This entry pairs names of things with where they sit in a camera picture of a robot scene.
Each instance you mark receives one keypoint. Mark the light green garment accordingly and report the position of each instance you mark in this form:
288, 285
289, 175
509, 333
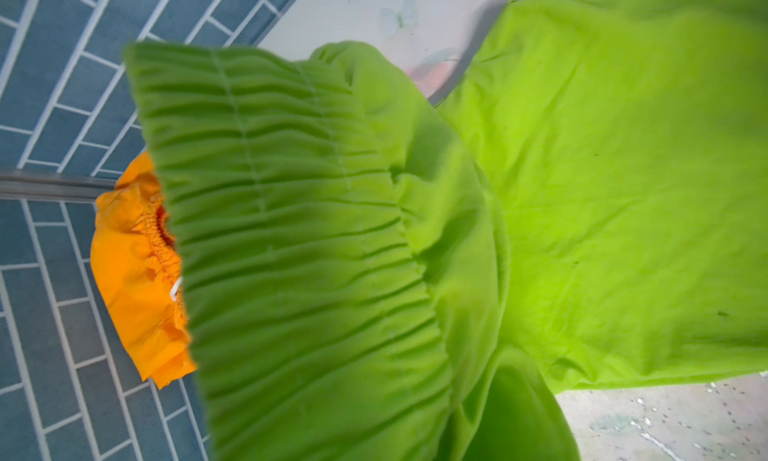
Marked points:
369, 276

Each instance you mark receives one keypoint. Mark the orange shorts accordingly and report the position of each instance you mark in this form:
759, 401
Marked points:
138, 274

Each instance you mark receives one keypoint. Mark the white butterfly decoration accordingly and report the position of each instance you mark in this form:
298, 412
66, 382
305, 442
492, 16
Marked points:
394, 20

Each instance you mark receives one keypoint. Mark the left aluminium corner post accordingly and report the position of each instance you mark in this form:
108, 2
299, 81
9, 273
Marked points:
47, 186

